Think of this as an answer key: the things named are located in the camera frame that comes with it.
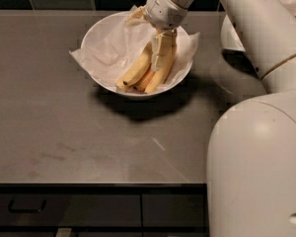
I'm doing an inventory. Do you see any white ceramic bowl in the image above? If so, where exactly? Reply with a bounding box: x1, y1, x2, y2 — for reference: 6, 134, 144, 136
80, 10, 193, 101

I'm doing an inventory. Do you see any white bowl with strawberries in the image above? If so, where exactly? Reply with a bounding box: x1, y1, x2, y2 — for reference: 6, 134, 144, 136
220, 16, 246, 52

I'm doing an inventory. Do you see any left black drawer handle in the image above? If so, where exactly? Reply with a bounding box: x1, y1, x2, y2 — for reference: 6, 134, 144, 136
8, 197, 46, 214

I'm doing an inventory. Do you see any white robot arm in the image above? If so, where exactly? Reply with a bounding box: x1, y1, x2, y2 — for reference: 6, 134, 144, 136
134, 0, 296, 237

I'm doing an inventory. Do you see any right dark drawer front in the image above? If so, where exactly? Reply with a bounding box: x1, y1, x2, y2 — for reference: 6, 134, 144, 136
142, 195, 207, 227

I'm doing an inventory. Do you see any dark drawer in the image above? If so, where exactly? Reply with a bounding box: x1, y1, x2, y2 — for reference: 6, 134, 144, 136
142, 195, 207, 227
0, 194, 141, 227

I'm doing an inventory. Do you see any yellow banana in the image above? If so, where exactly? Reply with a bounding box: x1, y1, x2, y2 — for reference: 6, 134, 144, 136
133, 69, 155, 92
116, 42, 152, 92
144, 29, 179, 95

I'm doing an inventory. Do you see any left dark drawer front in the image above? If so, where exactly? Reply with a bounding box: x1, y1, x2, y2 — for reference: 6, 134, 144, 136
0, 194, 141, 227

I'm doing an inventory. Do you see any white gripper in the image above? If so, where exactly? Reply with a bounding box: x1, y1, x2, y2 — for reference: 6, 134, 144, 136
124, 0, 187, 71

